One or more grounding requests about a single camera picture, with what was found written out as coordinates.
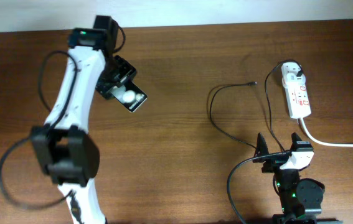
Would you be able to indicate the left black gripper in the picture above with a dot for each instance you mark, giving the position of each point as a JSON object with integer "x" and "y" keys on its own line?
{"x": 128, "y": 72}

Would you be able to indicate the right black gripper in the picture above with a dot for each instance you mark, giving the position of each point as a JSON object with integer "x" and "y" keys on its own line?
{"x": 272, "y": 163}

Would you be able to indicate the black smartphone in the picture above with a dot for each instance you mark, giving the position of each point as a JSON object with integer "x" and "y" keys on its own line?
{"x": 130, "y": 96}

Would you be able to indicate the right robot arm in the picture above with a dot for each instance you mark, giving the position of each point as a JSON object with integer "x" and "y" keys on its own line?
{"x": 300, "y": 198}

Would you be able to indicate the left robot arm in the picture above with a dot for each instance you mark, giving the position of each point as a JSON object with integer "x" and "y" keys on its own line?
{"x": 63, "y": 147}

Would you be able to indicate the white USB charger adapter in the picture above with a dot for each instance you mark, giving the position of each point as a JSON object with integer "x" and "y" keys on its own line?
{"x": 292, "y": 75}

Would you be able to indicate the white power strip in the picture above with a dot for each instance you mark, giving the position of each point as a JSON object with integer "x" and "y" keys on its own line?
{"x": 298, "y": 101}

